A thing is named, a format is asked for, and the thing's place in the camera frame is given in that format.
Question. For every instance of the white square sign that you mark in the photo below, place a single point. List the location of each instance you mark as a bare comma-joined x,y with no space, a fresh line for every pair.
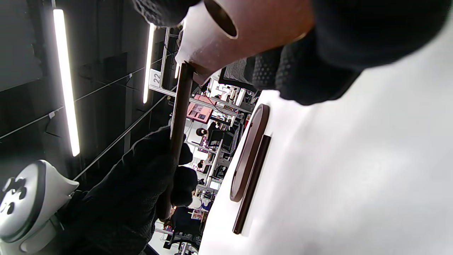
156,78

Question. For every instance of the wooden key rack rod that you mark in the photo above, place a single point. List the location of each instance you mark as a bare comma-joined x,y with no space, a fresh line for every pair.
180,106
252,184

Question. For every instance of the wooden key rack top bar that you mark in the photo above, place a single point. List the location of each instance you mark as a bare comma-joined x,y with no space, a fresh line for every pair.
262,24

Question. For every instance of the short ceiling light strip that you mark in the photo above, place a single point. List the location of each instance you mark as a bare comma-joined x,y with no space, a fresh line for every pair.
148,63

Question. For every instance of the person's right hand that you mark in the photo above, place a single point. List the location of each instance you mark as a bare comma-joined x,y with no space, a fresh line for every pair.
354,28

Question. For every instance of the person's left hand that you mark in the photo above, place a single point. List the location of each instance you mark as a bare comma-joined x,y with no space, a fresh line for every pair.
134,198

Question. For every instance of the pink display board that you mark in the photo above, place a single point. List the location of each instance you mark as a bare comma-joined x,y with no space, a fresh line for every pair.
200,109

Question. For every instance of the long ceiling light strip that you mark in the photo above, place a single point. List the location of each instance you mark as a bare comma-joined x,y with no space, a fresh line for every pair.
66,88

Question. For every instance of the wooden key rack base tray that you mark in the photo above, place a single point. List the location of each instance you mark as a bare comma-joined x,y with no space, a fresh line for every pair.
247,156

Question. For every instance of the black monitor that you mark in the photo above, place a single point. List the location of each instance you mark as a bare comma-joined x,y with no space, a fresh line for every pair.
221,140

